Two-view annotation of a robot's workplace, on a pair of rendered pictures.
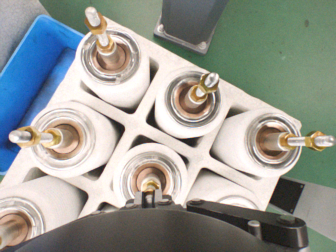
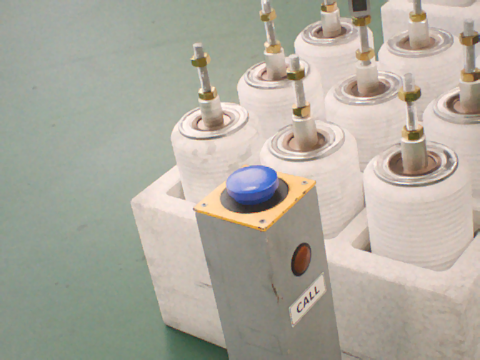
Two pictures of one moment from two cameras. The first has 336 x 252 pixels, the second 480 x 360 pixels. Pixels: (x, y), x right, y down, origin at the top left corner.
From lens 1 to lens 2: 0.88 m
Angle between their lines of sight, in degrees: 65
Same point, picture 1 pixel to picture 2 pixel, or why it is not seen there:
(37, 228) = (331, 41)
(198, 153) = not seen: hidden behind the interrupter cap
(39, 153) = (403, 33)
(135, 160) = (393, 76)
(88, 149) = (408, 53)
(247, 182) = (349, 230)
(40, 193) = not seen: hidden behind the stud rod
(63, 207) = (344, 70)
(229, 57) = not seen: outside the picture
